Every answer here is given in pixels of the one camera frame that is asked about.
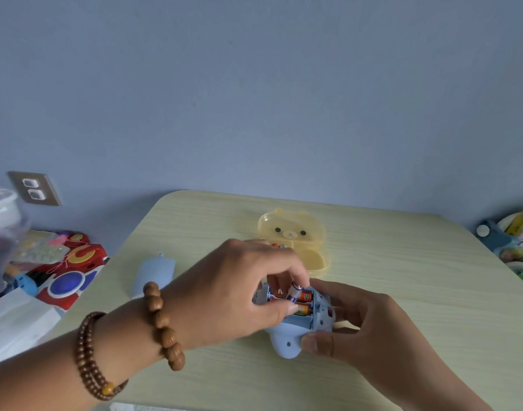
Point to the person's left hand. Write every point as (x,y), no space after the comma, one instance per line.
(218,299)

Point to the person's right hand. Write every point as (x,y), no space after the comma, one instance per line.
(381,338)

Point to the blue battery cover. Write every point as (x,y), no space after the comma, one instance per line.
(156,269)

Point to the light blue animal toy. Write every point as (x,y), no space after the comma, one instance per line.
(287,342)

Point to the orange battery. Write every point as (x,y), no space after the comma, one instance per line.
(306,296)
(303,311)

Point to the yellow bear storage box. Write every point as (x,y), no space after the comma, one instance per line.
(313,261)

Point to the person's right forearm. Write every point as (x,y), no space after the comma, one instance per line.
(441,395)

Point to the person's left forearm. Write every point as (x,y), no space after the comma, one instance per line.
(43,376)

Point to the red blue round toy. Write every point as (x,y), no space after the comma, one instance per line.
(71,278)

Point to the white plastic tray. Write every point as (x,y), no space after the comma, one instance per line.
(522,266)

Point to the white tissue pack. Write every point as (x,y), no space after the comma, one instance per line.
(17,325)

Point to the grey wall outlet white covers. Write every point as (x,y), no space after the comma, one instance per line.
(35,189)

